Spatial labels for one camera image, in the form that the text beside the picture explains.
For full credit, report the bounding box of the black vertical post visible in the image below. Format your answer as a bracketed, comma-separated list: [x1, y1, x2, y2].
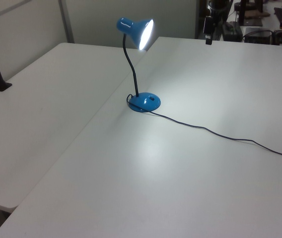
[238, 0, 248, 26]

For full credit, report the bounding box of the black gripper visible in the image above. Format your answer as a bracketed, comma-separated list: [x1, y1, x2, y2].
[203, 15, 216, 46]

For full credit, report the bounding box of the black lamp power cord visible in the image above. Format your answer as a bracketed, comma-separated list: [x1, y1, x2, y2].
[126, 93, 282, 161]

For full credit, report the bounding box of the black equipment box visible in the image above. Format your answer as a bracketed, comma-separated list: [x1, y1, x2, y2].
[221, 21, 243, 42]

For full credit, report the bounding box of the dark electronics unit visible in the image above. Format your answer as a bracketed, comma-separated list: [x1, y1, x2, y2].
[242, 27, 273, 45]

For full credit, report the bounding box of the blue gooseneck desk lamp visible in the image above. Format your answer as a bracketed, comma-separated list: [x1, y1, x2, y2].
[116, 17, 161, 114]

